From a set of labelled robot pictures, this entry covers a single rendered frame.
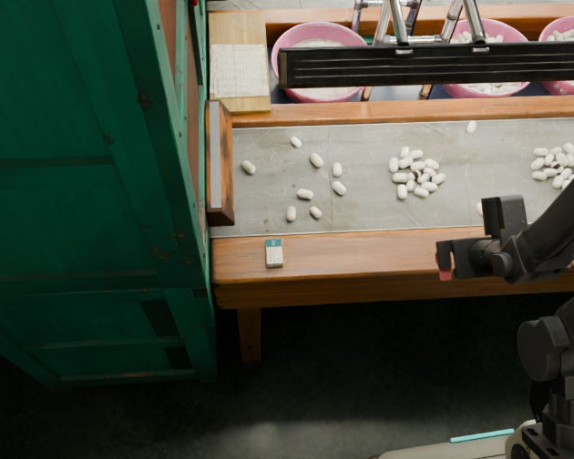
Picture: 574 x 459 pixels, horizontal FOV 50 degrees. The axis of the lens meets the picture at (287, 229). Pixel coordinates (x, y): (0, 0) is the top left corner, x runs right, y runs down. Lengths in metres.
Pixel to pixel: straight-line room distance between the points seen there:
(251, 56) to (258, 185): 0.37
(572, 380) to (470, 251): 0.31
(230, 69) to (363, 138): 0.38
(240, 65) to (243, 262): 0.55
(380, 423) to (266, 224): 0.89
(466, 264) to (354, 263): 0.36
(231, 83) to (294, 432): 1.08
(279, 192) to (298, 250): 0.17
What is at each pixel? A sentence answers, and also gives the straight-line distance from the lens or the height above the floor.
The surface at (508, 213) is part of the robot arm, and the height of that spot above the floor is 1.22.
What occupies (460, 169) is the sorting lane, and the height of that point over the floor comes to 0.74.
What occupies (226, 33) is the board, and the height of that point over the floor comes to 0.78.
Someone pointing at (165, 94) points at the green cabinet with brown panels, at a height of 1.44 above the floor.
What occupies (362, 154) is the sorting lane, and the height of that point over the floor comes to 0.74.
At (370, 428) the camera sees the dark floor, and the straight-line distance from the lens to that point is 2.05.
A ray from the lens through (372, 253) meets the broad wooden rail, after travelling 1.38.
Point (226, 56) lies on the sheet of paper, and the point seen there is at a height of 0.78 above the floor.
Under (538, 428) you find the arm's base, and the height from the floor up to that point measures 1.16.
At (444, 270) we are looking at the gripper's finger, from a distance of 1.08.
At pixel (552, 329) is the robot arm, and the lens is 0.82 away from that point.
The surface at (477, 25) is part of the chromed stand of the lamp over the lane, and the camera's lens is 1.32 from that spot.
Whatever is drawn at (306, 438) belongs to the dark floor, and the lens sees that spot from 2.02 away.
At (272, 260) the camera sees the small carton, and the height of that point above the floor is 0.79.
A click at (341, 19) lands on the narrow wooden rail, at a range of 1.78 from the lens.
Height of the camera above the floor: 2.00
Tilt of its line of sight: 63 degrees down
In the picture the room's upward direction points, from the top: 5 degrees clockwise
